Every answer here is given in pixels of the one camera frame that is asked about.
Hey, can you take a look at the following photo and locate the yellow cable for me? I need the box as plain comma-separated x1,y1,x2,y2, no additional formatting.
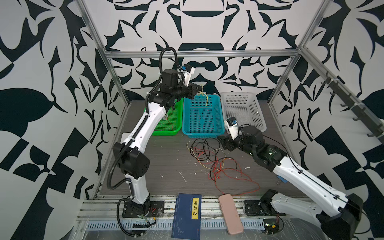
196,91,210,106

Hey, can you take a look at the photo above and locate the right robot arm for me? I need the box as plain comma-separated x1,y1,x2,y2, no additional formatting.
218,125,363,240

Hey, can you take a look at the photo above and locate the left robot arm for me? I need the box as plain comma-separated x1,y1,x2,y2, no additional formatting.
106,47,203,207

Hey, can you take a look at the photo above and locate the teal plastic basket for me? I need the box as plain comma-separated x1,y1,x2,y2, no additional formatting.
182,95,225,139

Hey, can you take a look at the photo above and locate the green plastic basket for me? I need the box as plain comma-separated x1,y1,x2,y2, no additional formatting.
152,100,184,136

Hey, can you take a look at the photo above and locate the white plastic basket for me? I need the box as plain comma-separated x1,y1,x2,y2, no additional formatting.
220,92,267,132

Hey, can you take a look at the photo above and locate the white box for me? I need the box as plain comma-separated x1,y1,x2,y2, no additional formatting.
121,133,135,148

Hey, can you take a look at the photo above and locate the pink case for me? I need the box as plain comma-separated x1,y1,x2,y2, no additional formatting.
219,194,244,235

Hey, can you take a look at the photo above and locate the blue book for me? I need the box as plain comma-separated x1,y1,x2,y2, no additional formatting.
172,193,202,240

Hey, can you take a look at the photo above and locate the small circuit board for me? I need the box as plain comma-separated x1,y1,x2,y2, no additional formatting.
262,218,284,236

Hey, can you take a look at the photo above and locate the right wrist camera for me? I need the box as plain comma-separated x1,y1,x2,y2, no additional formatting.
225,117,239,140

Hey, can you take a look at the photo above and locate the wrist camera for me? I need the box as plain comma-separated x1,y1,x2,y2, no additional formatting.
225,117,239,140
181,64,195,87

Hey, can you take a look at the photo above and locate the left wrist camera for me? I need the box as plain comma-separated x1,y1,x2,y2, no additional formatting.
181,64,195,87

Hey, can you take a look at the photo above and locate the tangled cable pile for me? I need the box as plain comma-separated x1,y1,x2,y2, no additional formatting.
185,137,261,196

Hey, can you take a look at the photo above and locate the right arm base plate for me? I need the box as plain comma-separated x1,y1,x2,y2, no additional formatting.
244,189,286,217

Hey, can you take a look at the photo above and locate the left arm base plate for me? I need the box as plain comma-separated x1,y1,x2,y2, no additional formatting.
122,200,165,218

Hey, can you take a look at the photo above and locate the wall hook rail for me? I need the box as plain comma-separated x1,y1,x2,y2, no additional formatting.
321,72,384,145

